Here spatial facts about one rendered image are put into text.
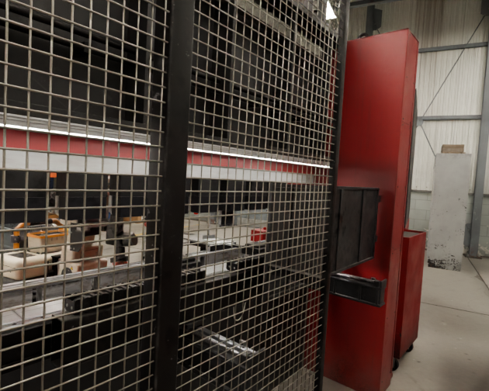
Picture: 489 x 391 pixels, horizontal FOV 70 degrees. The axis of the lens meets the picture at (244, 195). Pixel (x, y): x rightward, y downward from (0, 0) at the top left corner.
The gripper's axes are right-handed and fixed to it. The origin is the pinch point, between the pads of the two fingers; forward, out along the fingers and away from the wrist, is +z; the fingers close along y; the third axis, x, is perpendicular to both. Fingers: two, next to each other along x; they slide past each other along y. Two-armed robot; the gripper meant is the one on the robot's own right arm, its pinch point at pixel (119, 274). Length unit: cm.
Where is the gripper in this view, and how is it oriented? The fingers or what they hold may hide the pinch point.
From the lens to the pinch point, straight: 201.7
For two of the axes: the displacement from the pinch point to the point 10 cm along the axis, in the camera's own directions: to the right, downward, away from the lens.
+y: 6.9, -2.0, -7.0
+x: 7.2, 0.7, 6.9
